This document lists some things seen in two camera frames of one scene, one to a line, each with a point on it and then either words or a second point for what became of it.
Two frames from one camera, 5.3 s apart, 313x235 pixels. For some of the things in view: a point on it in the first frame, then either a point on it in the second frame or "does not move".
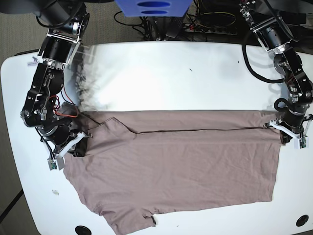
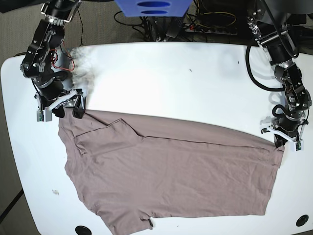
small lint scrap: (55, 192) does not move
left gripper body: (57, 135) -> (49, 94)
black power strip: (210, 29) does not move
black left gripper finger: (81, 147) -> (78, 111)
